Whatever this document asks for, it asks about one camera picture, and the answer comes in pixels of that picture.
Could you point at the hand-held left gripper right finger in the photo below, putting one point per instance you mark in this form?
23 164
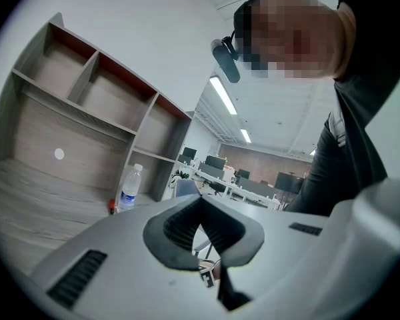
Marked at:
280 238

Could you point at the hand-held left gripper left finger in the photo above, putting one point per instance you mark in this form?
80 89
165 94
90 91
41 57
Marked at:
120 262

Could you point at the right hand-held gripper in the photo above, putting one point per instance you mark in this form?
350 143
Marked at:
207 278

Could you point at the large black display screen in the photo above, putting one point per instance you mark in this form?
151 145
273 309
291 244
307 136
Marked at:
288 182

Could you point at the long white work table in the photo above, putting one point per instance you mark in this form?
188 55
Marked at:
240 190

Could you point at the clear plastic water bottle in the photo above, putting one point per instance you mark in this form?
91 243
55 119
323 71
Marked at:
130 192

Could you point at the black computer monitor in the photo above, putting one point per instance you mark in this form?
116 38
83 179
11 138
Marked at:
215 162
189 153
244 173

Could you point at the black office chair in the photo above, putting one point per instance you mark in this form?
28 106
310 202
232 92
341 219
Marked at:
217 188

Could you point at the ceiling light tube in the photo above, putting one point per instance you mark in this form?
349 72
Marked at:
245 135
313 151
223 95

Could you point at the black white patterned bag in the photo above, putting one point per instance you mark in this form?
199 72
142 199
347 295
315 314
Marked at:
176 178

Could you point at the grey wooden desk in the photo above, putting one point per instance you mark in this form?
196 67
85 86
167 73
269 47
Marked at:
36 205

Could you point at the grey wooden hutch shelf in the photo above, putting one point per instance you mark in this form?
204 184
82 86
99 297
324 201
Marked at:
86 112

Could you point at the person's black shirt torso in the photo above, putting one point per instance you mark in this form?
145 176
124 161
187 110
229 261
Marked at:
370 112

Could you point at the person's head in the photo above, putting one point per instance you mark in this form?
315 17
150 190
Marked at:
303 32

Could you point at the black head-worn camera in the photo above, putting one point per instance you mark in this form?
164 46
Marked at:
225 60

